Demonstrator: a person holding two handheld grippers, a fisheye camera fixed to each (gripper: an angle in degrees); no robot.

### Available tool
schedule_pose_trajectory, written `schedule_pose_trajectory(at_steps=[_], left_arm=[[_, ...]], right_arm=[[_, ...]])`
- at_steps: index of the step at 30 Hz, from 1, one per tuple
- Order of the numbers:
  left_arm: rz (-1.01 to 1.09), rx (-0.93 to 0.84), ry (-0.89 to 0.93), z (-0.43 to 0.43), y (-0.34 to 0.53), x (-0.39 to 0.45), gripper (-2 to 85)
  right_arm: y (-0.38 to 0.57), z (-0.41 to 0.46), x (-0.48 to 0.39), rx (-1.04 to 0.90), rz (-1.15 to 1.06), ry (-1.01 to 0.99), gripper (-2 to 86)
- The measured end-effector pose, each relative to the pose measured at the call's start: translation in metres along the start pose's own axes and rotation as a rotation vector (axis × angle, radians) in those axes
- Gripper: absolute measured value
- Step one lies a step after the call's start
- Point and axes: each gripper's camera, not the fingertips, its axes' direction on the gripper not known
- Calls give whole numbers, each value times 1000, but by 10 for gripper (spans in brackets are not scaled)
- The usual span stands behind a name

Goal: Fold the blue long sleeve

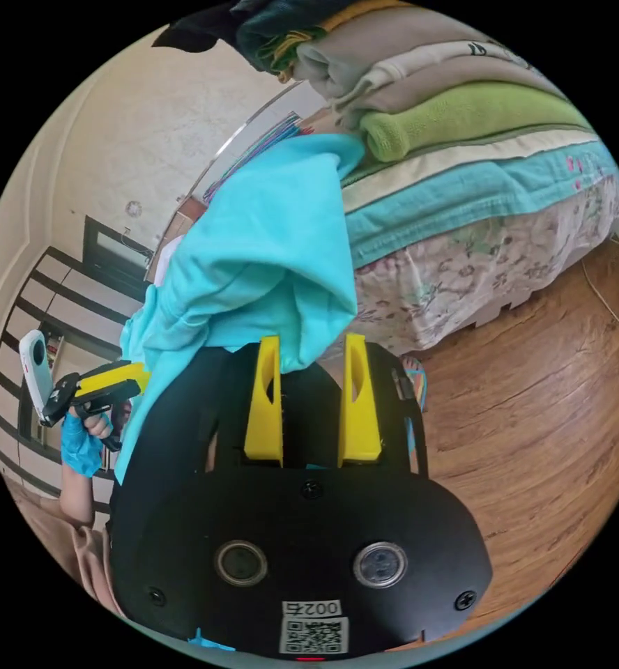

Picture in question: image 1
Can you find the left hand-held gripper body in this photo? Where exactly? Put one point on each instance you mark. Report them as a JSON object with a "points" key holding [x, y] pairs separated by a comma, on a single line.
{"points": [[92, 405]]}

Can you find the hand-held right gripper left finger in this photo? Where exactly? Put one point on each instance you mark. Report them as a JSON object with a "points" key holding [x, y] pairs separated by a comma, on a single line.
{"points": [[261, 418]]}

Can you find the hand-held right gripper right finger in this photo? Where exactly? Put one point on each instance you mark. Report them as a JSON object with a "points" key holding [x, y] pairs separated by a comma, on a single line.
{"points": [[361, 423]]}

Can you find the blue long sleeve shirt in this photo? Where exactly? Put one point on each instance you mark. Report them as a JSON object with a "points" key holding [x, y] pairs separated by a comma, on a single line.
{"points": [[247, 251]]}

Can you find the person's left forearm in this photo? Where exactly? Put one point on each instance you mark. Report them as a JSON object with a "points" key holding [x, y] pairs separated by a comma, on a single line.
{"points": [[77, 496]]}

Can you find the person's left hand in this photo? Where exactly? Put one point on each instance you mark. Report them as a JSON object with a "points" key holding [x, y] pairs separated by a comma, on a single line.
{"points": [[84, 441]]}

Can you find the person's right hand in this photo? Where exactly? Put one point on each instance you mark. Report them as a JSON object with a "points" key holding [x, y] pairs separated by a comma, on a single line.
{"points": [[205, 640]]}

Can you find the striped slipper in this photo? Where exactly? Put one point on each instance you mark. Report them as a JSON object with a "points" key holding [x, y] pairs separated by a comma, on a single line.
{"points": [[418, 384]]}

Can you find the white cupboard with dark stripes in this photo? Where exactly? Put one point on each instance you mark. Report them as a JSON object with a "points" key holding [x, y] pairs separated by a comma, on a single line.
{"points": [[37, 303]]}

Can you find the dark door with glass panel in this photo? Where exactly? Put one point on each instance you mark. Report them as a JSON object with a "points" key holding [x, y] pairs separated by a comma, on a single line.
{"points": [[112, 257]]}

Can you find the person's body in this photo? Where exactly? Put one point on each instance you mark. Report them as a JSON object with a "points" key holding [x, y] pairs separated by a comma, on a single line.
{"points": [[98, 567]]}

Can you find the bed with floral sheet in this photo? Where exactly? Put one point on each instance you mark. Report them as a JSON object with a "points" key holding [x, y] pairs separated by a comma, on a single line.
{"points": [[471, 282]]}

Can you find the pile of clothes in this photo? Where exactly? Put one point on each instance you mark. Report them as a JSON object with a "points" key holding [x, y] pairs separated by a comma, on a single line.
{"points": [[445, 99]]}

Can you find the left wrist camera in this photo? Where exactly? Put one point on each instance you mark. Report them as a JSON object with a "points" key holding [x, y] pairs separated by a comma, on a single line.
{"points": [[35, 373]]}

